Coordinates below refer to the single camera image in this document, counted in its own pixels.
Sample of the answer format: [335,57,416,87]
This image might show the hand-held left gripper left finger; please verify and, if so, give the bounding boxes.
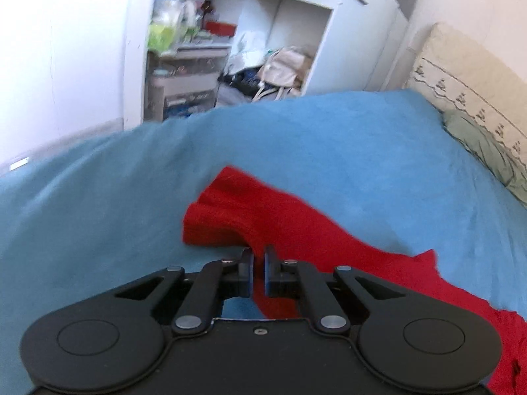
[116,247,255,336]

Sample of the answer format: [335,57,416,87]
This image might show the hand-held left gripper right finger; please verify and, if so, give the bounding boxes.
[264,245,406,335]

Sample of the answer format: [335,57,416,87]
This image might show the red knit garment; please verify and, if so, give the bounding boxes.
[183,166,527,395]

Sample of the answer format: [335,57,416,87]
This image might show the blue blanket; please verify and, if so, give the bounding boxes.
[0,89,527,395]

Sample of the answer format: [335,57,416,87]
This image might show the white drawer unit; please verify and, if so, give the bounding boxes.
[144,48,231,122]

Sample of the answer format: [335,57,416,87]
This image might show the beige bag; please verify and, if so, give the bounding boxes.
[252,46,314,103]

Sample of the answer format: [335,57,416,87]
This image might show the white shelf unit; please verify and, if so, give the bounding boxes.
[124,0,369,126]

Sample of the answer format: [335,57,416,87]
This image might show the red box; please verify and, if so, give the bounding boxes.
[205,21,237,37]

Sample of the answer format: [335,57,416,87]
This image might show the green pillow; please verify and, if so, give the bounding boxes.
[442,109,518,186]

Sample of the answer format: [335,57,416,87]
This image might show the green plastic bag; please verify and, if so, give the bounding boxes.
[148,0,184,56]

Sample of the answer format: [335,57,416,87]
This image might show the white plastic bottle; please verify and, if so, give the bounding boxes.
[181,0,198,36]

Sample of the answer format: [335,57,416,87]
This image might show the cream embroidered pillow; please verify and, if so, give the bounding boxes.
[405,22,527,207]

